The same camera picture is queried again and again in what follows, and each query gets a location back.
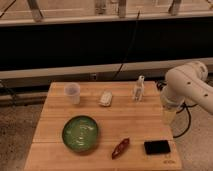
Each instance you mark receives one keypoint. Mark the translucent plastic cup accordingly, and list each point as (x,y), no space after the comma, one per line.
(72,91)

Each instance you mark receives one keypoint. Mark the red chili pepper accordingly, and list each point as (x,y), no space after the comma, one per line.
(120,148)

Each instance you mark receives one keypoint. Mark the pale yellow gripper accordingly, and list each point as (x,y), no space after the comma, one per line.
(169,112)

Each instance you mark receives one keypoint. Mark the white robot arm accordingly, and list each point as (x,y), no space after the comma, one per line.
(187,81)

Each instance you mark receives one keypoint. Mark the green ceramic bowl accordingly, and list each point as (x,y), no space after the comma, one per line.
(80,133)

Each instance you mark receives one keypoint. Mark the wooden butcher block table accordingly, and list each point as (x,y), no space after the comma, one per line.
(123,118)

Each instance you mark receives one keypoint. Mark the black rectangular sponge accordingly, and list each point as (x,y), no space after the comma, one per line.
(157,147)

